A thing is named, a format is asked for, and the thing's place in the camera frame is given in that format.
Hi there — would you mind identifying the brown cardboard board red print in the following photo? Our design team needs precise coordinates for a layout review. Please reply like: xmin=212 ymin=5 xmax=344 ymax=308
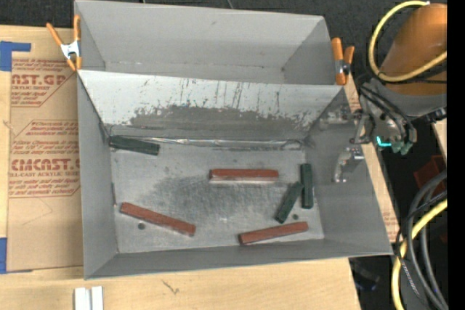
xmin=0 ymin=24 xmax=401 ymax=274

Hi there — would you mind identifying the grey metal bin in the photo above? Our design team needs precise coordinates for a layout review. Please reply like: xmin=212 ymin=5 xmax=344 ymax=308
xmin=73 ymin=0 xmax=395 ymax=281

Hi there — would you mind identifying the red-brown flat block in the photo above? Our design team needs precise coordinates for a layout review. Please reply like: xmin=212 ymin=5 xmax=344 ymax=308
xmin=119 ymin=201 xmax=198 ymax=237
xmin=208 ymin=168 xmax=280 ymax=182
xmin=238 ymin=221 xmax=310 ymax=246

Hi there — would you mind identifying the black cylinder on white bracket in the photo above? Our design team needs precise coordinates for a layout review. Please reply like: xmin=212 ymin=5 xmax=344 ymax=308
xmin=426 ymin=106 xmax=448 ymax=124

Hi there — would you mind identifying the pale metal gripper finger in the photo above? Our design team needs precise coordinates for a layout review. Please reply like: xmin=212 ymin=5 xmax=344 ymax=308
xmin=331 ymin=145 xmax=365 ymax=184
xmin=318 ymin=105 xmax=363 ymax=130

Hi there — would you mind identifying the dark green flat block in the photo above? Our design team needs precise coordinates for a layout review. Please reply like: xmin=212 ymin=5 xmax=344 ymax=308
xmin=108 ymin=134 xmax=161 ymax=157
xmin=299 ymin=163 xmax=315 ymax=210
xmin=274 ymin=181 xmax=304 ymax=224

